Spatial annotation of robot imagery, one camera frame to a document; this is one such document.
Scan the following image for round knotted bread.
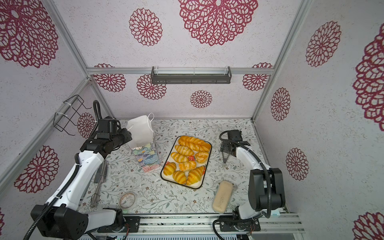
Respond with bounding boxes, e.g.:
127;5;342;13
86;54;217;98
195;151;210;164

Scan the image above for floral paper bag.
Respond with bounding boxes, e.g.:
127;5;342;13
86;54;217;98
127;113;161;172

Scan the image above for small orange bread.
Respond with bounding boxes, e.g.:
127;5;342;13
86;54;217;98
179;161;197;172

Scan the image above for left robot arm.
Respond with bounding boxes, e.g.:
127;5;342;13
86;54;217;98
24;129;132;240

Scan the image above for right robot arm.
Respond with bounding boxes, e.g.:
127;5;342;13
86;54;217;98
221;140;285;221

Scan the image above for long twisted bread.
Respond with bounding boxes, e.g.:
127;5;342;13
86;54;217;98
178;136;212;152

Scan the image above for beige oblong bread loaf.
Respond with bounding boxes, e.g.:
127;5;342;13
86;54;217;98
212;181;234;214

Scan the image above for striped bread roll upper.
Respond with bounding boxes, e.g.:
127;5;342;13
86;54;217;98
175;145;195;157

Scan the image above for striped bread roll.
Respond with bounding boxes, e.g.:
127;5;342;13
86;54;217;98
175;145;195;157
171;152;189;163

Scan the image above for striped bread roll middle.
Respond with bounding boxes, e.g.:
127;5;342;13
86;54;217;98
171;152;189;163

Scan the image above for metal tongs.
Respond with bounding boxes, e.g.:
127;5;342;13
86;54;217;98
90;160;108;208

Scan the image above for croissant lower right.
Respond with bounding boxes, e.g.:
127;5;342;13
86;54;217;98
186;166;206;186

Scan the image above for black rimmed white tray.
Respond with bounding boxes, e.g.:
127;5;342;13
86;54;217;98
160;136;212;190

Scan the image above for croissant bottom middle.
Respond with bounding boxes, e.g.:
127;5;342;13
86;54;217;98
173;171;187;185

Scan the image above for small croissant lower left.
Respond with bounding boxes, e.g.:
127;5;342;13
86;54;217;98
163;162;177;176

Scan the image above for clear tape roll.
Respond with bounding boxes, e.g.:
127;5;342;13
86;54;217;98
119;192;137;209

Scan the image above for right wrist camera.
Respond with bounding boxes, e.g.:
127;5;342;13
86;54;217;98
227;130;243;142

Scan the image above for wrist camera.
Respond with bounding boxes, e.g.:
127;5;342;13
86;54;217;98
227;130;243;142
97;116;120;135

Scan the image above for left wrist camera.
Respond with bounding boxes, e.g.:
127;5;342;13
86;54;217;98
97;116;120;135

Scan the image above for black wire wall basket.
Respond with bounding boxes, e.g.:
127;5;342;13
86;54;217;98
53;95;90;136

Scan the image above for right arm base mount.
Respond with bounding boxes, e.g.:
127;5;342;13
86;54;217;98
219;218;261;232

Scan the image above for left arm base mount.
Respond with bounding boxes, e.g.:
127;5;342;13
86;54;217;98
97;216;141;234

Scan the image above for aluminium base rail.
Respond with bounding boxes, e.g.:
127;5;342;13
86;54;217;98
81;213;305;240

